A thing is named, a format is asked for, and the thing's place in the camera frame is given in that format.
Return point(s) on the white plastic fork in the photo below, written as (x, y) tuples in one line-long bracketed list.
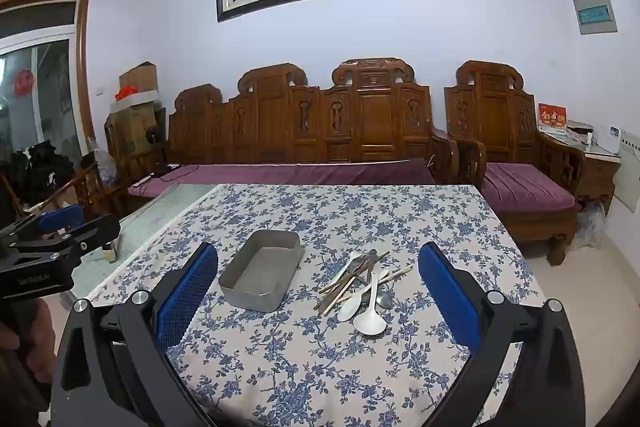
[(350, 261)]

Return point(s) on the carved wooden armchair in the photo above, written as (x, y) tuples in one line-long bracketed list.
[(492, 117)]

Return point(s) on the wooden side table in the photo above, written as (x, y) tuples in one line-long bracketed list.
[(597, 179)]

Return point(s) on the small black fan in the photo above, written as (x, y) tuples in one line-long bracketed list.
[(152, 136)]

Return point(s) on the person's left hand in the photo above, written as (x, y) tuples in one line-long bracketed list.
[(35, 347)]

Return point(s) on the metal fork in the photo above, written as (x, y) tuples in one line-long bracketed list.
[(370, 262)]

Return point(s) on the carved wooden sofa bench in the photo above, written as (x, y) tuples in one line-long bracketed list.
[(370, 122)]

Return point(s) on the black bag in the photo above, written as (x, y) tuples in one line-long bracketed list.
[(35, 167)]

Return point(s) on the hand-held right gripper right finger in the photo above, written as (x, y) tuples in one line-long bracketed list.
[(447, 297)]

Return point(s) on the grey electrical panel box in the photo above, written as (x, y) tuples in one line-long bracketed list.
[(595, 14)]

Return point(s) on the clear plastic bag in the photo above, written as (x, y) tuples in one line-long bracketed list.
[(592, 222), (102, 162)]

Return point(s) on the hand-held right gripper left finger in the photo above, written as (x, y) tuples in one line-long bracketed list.
[(187, 292)]

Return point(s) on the wooden framed glass door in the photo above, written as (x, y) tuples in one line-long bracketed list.
[(82, 57)]

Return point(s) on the red desk calendar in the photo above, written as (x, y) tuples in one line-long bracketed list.
[(551, 118)]

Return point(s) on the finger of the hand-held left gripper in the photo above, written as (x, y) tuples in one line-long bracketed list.
[(95, 232), (60, 218)]

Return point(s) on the light wooden chopstick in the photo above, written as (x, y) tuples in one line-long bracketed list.
[(400, 273), (330, 302)]

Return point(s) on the large brown cardboard box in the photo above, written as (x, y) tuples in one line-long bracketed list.
[(132, 127)]

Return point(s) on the white remote control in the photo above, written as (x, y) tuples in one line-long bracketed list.
[(141, 181)]

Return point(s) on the orange plastic bag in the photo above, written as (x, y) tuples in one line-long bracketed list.
[(126, 93)]

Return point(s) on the white cardboard box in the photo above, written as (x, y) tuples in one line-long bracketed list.
[(145, 99)]

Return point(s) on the metal spoon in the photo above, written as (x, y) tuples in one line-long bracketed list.
[(384, 301)]

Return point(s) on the long purple seat cushion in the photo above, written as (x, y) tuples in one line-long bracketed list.
[(300, 174)]

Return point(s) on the small brown cardboard box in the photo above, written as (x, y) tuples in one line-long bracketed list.
[(142, 79)]

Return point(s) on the red paper door decoration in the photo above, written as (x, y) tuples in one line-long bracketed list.
[(24, 82)]

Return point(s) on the wooden chair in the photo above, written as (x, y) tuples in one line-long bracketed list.
[(95, 187)]

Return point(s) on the rectangular metal tray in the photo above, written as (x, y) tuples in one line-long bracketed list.
[(260, 274)]

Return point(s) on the blue floral tablecloth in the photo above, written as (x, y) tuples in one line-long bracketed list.
[(300, 357)]

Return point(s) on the white blue box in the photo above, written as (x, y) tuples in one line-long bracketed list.
[(610, 137)]

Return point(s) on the large white plastic spoon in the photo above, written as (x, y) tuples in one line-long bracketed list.
[(370, 324)]

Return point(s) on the square purple seat cushion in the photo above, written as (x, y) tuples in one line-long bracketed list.
[(525, 189)]

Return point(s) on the white wall panel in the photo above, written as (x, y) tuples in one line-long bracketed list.
[(630, 172)]

